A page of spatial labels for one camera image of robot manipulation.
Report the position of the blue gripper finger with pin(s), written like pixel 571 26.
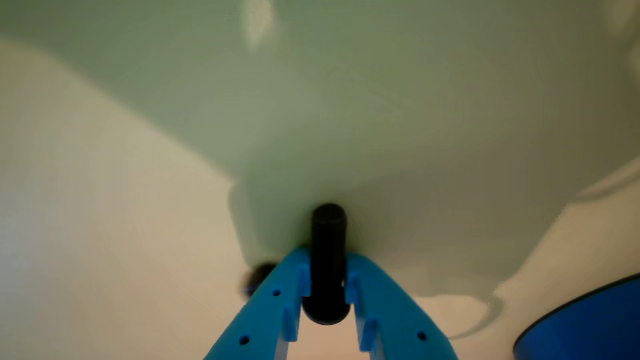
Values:
pixel 395 315
pixel 265 315

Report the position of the black bolt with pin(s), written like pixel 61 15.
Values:
pixel 327 250

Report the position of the blue round cup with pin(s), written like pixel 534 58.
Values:
pixel 590 330

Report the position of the tan tape strip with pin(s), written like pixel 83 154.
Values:
pixel 259 20

